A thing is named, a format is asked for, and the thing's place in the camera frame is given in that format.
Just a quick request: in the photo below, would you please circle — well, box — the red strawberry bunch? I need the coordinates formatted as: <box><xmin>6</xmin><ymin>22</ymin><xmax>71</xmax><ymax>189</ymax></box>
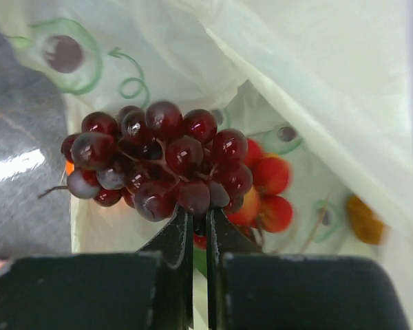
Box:
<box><xmin>201</xmin><ymin>138</ymin><xmax>294</xmax><ymax>240</ymax></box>

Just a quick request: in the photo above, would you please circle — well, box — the brown fake kiwi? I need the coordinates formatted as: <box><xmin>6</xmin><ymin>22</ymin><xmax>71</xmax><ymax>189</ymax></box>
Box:
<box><xmin>346</xmin><ymin>195</ymin><xmax>387</xmax><ymax>245</ymax></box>

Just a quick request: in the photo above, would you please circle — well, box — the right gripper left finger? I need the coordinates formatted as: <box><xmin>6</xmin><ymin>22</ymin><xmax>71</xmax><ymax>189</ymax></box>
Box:
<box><xmin>0</xmin><ymin>208</ymin><xmax>193</xmax><ymax>330</ymax></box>

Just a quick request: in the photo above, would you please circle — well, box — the translucent green plastic bag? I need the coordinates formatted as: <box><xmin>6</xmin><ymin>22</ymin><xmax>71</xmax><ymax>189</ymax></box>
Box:
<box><xmin>0</xmin><ymin>1</ymin><xmax>413</xmax><ymax>329</ymax></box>

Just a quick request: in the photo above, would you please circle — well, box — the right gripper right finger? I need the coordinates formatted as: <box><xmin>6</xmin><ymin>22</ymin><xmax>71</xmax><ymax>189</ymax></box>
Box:
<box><xmin>206</xmin><ymin>209</ymin><xmax>409</xmax><ymax>329</ymax></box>

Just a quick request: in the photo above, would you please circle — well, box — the dark grape bunch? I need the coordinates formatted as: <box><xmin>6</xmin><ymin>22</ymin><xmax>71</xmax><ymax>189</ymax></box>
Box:
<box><xmin>37</xmin><ymin>99</ymin><xmax>254</xmax><ymax>223</ymax></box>

